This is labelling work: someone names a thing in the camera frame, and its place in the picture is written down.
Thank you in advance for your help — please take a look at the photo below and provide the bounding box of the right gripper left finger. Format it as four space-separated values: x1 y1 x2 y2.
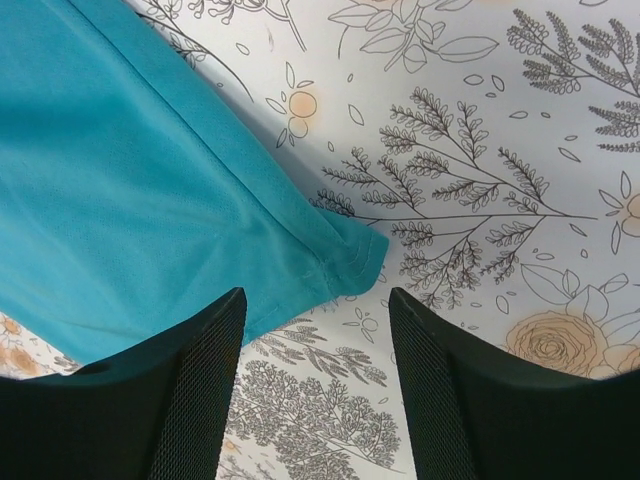
1 288 247 479

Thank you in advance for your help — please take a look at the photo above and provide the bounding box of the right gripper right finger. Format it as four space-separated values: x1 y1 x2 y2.
389 288 639 479

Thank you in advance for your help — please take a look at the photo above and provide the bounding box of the teal t shirt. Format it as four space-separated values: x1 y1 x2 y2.
1 1 388 364

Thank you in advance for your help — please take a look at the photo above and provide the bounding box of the floral patterned table mat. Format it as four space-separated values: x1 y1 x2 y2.
1 1 639 479

